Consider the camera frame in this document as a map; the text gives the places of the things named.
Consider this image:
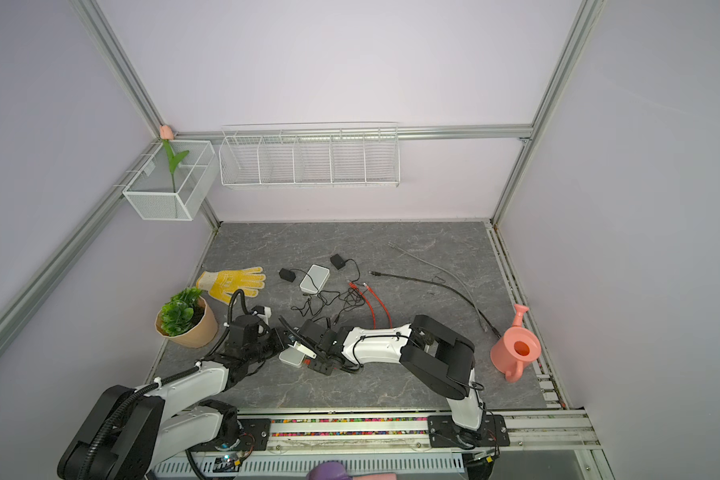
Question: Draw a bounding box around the red ethernet cable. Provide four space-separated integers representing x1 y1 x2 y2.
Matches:
347 280 378 330
362 284 394 329

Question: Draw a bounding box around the black power adapter with cable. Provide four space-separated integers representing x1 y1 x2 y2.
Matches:
278 268 327 318

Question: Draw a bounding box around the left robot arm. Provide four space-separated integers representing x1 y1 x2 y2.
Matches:
57 291 287 479

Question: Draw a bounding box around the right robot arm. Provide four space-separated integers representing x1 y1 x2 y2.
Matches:
280 315 487 450

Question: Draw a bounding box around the yellow work glove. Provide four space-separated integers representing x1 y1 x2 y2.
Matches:
195 266 266 303

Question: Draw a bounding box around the potted green plant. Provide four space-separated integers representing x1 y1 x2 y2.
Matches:
155 287 219 349

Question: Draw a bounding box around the purple object at bottom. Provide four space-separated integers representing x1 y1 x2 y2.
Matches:
306 461 353 480

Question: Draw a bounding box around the white mesh corner basket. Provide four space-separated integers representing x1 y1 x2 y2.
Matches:
123 140 220 221

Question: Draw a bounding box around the pink watering can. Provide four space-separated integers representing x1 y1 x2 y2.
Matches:
490 304 541 383

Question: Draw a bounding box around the artificial pink tulip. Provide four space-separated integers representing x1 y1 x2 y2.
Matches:
159 125 189 193

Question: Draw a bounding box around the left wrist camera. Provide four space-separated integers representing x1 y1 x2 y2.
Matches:
252 305 272 325

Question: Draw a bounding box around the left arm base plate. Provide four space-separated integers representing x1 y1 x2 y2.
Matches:
212 418 272 453

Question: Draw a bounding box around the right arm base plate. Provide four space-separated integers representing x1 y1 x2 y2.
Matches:
427 412 510 450

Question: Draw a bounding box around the white wire wall basket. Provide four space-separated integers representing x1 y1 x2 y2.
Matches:
219 122 401 188

